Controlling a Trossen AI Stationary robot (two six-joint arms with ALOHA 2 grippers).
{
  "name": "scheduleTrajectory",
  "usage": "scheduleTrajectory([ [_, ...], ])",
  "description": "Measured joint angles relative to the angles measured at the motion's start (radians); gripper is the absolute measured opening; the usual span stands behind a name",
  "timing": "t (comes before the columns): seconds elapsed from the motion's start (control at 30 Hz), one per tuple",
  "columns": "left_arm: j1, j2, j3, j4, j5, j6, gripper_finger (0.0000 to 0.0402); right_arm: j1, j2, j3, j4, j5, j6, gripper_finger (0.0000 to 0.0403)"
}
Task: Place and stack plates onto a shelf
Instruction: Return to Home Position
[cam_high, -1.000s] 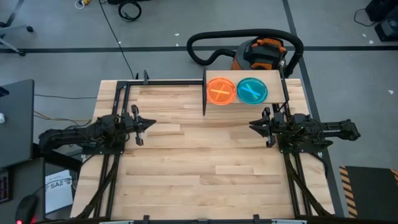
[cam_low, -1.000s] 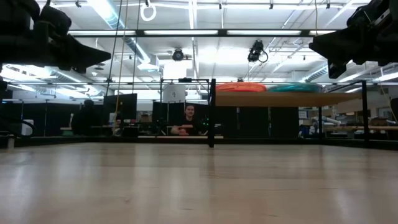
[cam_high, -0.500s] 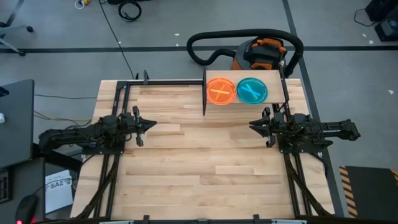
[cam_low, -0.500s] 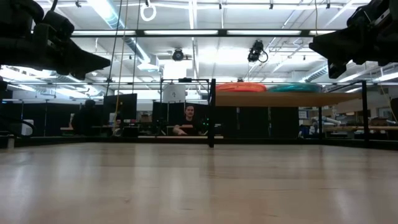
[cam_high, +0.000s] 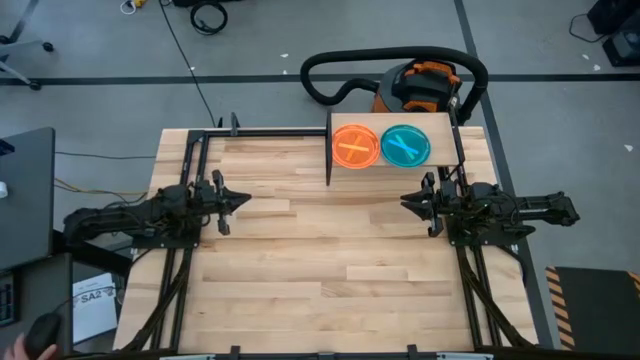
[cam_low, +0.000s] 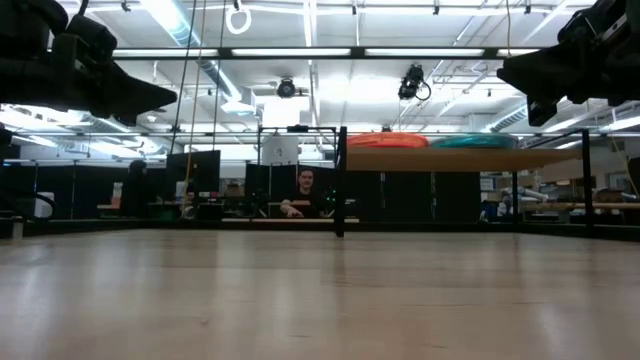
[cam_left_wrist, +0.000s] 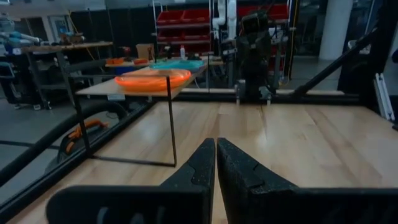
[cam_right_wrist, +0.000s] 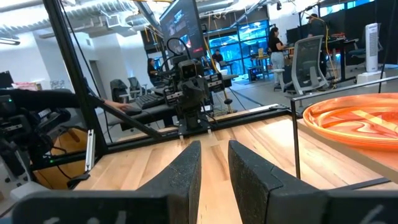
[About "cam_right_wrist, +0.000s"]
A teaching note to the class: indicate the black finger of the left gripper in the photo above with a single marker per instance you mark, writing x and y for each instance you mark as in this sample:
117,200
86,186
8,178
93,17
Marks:
199,95
188,96

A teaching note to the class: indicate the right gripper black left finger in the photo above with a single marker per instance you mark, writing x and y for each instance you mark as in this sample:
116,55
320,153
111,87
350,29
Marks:
174,186

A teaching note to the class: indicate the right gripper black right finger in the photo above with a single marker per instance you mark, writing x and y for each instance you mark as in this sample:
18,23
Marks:
258,193

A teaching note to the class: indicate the orange translucent plastic plate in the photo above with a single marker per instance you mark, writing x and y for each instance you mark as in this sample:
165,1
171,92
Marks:
342,124

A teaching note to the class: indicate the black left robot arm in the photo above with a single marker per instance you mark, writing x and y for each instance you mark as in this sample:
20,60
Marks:
192,118

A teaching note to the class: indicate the wooden shelf with black legs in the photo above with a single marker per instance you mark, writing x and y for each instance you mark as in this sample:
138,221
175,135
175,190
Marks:
382,163

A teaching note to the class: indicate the black stool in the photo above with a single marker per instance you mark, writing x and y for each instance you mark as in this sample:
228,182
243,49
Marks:
228,101

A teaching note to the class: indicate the person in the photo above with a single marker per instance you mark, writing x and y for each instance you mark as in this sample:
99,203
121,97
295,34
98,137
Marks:
315,28
276,46
217,56
152,71

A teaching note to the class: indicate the black keyboard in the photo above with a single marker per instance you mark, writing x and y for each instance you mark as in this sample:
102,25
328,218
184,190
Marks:
149,101

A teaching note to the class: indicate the black office chair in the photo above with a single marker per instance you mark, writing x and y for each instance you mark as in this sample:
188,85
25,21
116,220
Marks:
136,85
119,90

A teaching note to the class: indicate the black computer mouse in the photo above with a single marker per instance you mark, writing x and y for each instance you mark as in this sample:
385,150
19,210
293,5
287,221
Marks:
133,111

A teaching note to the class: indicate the white stool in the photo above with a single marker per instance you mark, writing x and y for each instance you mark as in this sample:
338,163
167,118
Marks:
278,72

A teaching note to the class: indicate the large black monitor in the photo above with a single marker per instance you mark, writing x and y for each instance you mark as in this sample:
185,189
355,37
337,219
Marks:
183,25

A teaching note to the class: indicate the person's hand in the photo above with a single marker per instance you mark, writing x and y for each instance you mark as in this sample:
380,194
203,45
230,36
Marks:
116,105

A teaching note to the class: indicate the grey mesh office chair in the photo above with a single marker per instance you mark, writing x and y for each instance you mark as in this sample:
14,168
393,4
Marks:
309,62

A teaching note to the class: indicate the black standing desk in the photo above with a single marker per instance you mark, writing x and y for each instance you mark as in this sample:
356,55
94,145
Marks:
342,43

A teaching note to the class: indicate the white tower fan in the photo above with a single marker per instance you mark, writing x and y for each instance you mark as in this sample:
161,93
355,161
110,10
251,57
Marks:
371,46

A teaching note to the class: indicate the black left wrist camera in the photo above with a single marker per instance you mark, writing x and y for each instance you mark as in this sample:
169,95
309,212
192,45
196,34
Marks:
189,70

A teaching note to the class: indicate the black aluminium rig frame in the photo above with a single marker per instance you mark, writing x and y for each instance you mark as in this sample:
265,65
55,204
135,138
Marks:
71,62

